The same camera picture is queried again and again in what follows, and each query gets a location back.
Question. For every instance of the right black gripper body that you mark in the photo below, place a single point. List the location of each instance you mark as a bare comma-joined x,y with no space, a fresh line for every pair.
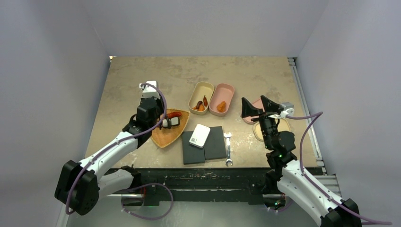
268,124

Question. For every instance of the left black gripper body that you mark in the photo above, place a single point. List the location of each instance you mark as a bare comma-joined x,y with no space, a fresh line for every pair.
160,110

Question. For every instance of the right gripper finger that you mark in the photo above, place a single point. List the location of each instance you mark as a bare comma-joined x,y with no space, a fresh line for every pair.
248,110
268,105

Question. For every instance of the sushi roll with seaweed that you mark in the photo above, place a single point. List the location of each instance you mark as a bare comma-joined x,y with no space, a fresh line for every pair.
166,123

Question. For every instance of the orange fried chicken piece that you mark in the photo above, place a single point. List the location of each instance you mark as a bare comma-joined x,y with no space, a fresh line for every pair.
222,107

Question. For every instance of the red brown sausage piece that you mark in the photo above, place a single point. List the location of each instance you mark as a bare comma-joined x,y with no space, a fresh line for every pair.
205,102

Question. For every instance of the dark red octopus tentacle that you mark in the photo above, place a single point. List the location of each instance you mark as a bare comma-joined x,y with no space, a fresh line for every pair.
199,103

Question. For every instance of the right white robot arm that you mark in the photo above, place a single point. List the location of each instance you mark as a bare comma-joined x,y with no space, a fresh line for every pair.
289,176

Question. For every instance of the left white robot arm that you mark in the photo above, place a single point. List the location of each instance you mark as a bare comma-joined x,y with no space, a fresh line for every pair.
77,185

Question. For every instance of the pink lunch box lid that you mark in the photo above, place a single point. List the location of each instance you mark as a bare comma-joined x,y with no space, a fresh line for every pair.
258,104

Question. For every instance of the cream lunch box lid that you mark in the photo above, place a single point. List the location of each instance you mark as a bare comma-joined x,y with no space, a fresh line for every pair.
282,125

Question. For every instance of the pink lunch box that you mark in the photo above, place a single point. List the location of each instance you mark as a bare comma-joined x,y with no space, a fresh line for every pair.
222,92

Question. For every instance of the cream lunch box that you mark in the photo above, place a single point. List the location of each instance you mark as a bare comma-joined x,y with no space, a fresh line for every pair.
201,89

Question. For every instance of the woven bamboo basket tray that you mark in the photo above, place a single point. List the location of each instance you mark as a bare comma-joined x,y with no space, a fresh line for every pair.
164,137

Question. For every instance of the right black foam block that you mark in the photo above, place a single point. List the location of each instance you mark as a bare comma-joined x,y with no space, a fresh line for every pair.
214,147

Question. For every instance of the black foam block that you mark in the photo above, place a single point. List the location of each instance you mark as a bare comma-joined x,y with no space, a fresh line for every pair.
191,154
214,147

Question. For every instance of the silver open-end wrench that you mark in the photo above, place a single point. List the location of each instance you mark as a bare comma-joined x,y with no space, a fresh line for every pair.
228,136

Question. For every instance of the white power bank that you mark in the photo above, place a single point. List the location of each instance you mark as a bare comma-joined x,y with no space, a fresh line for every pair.
199,136

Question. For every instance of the left black foam block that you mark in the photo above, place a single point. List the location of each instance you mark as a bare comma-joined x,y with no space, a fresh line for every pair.
191,154

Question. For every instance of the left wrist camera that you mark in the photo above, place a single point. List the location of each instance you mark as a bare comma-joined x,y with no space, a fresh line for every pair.
149,92

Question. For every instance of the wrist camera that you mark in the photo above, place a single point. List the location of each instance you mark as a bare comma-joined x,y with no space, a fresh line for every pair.
286,110
149,92

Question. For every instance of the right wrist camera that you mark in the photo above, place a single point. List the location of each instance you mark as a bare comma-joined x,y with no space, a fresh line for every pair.
286,110

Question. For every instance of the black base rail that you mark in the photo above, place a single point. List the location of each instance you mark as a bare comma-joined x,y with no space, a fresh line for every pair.
230,184

